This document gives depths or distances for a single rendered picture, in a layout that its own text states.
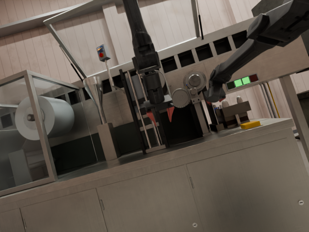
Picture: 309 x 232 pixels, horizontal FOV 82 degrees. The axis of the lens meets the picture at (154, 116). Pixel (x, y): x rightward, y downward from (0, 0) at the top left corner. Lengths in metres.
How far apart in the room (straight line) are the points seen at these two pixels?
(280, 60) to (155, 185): 1.34
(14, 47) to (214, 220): 5.24
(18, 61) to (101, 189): 4.55
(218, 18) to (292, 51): 3.44
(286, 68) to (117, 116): 1.41
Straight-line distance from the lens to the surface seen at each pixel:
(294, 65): 1.78
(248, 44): 0.67
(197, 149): 0.89
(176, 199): 0.99
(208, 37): 1.67
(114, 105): 1.62
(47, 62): 4.95
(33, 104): 1.30
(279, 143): 1.02
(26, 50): 5.29
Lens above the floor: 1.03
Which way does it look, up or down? 4 degrees up
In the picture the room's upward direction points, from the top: 17 degrees counter-clockwise
